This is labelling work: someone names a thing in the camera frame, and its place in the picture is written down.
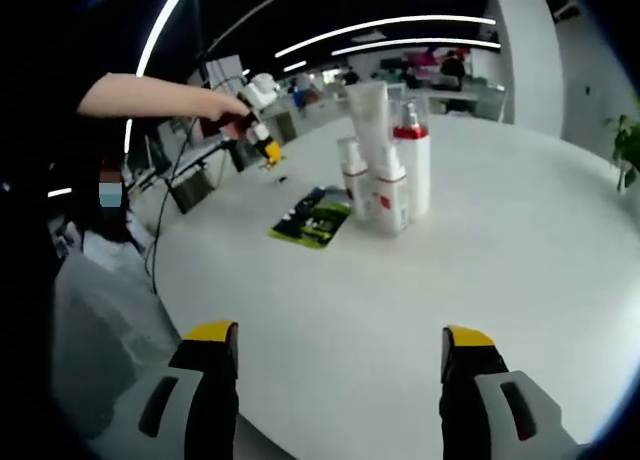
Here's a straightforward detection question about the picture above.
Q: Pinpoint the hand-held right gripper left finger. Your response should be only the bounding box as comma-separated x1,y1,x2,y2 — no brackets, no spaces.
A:
87,320,240,460

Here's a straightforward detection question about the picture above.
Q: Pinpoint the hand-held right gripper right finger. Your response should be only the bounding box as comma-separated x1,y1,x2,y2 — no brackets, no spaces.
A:
438,323,589,460

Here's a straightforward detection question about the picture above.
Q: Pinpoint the small white skincare pump bottle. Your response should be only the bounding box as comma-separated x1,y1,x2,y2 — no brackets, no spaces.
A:
335,136,371,221
367,144,410,234

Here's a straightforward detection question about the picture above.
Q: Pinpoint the white skincare tube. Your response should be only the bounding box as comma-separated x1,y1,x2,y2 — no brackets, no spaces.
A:
344,81,391,181

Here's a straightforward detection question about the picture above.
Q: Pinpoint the tall red collared skincare bottle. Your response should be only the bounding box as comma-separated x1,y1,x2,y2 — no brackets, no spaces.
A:
391,92,432,221

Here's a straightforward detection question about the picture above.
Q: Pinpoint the person's left hand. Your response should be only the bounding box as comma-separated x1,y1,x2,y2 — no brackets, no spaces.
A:
199,92,251,131

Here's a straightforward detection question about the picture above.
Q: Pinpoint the black laptop stand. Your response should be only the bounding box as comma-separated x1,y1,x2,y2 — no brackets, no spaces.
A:
219,139,246,174

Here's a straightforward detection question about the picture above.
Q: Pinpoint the green and black sachet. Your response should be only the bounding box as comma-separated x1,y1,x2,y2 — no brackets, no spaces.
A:
268,185,354,250

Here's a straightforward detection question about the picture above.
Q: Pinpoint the dark grey box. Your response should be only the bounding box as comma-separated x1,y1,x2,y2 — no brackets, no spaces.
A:
168,165,217,215

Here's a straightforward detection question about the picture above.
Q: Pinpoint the grey mesh office chair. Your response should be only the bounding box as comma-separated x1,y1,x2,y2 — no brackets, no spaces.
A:
52,252,181,436

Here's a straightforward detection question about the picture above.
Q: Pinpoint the long ceiling strip light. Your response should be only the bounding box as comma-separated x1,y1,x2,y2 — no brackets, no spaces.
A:
331,38,502,57
274,14,497,60

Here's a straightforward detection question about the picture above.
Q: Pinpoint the potted green plant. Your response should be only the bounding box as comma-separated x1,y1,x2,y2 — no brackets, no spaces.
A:
602,94,640,194

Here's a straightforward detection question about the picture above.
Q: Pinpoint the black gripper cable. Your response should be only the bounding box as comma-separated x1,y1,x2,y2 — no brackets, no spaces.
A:
144,119,201,296

